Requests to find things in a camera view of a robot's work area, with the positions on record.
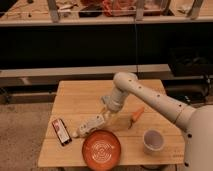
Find white paper cup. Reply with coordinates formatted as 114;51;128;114
143;129;164;155

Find grey metal bench rail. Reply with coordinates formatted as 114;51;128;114
0;64;171;87

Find black hanging cable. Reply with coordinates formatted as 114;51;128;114
133;14;140;75

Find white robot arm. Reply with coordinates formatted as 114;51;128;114
103;72;213;171

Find white plastic bottle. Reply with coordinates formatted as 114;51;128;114
72;114;106;138

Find orange carrot toy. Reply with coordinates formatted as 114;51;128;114
129;107;144;128

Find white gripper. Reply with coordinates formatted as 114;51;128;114
99;87;129;127

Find orange ceramic bowl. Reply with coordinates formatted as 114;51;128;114
82;130;121;171

